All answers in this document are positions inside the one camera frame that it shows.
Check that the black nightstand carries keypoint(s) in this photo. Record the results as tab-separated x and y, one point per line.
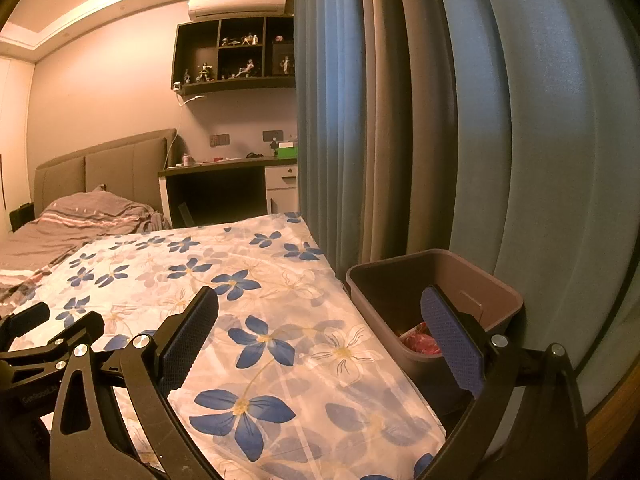
21	217

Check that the brown upholstered headboard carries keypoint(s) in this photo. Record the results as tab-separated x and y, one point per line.
110	165

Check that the white air conditioner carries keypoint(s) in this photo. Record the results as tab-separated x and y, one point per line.
235	2

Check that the dark wall shelf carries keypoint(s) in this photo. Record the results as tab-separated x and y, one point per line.
195	40

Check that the bed with grey bedding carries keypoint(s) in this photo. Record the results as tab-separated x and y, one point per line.
90	215

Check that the black item on desk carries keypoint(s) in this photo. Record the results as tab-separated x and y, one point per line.
255	155

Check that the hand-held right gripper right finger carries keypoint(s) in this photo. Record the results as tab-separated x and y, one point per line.
450	342

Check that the grey trash bin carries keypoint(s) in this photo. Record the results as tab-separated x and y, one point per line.
390	280

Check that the dark wall socket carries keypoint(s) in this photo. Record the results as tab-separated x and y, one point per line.
273	135
219	140

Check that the green box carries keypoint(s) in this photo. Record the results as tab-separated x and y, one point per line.
286	151

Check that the blue floral bed sheet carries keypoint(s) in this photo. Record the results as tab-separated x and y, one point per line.
300	360

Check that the red white plastic bag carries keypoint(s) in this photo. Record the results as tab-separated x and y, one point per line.
420	342

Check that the white drawer cabinet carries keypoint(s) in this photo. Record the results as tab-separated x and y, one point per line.
281	187

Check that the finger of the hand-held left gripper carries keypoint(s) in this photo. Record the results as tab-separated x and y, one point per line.
25	322
45	355

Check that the blue grey curtain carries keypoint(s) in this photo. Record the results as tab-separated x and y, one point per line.
525	110

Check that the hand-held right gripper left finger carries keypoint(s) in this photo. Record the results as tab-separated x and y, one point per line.
190	337

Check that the group of small figurines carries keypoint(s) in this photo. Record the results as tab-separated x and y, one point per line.
245	67

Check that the dark top desk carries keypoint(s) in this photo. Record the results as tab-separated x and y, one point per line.
215	164

